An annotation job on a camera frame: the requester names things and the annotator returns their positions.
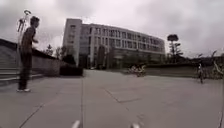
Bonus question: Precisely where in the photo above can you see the row of trees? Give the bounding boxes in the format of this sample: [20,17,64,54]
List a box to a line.
[94,44,168,69]

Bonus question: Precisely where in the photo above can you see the large grey building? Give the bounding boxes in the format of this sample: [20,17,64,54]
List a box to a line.
[62,18,167,70]

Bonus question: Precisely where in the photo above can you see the parked bicycles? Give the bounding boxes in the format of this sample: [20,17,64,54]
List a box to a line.
[128,64,148,78]

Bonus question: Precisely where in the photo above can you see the grey paved plaza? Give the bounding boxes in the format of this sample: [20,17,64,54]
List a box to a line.
[0,69,224,128]

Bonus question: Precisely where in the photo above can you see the dark hedge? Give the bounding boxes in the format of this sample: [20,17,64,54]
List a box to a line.
[59,63,84,77]

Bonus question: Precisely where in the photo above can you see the round dark bush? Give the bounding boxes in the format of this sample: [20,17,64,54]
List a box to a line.
[62,54,77,66]

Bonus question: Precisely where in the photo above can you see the grass bank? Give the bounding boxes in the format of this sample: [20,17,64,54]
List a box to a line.
[145,63,224,80]

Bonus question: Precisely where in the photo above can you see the tall flat-crowned tree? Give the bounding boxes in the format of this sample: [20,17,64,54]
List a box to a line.
[166,33,184,61]

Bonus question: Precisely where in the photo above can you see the robot's own part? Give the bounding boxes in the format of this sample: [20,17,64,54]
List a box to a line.
[71,119,82,128]
[130,122,141,128]

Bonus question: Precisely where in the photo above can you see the person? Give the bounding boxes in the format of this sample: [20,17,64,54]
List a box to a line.
[16,15,41,93]
[197,62,205,84]

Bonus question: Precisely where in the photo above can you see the grey stone steps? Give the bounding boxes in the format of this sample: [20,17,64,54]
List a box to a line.
[0,49,44,87]

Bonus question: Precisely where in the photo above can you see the trees behind wall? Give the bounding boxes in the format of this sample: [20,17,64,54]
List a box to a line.
[44,43,69,61]

